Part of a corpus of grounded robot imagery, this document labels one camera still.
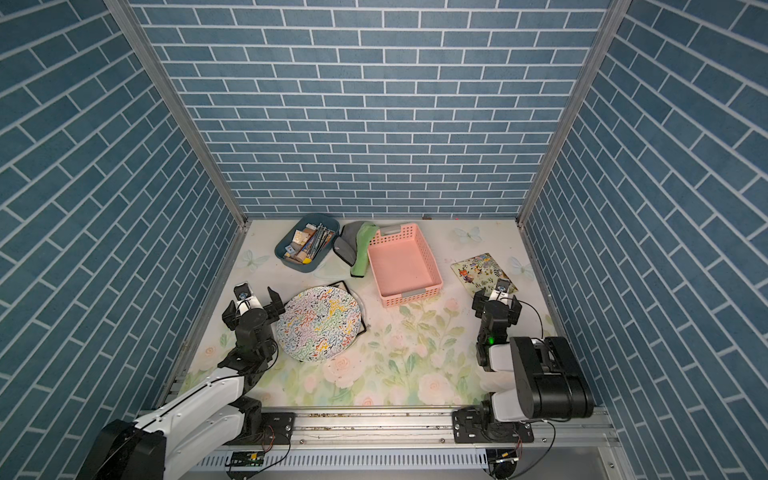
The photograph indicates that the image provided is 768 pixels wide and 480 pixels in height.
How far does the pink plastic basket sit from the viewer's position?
96 cm

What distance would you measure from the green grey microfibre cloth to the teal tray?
0.12 ft

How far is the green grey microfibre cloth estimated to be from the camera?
40.7 inches

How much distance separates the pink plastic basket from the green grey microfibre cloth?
0.8 inches

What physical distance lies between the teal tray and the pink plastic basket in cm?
19

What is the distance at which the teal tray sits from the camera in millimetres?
1068
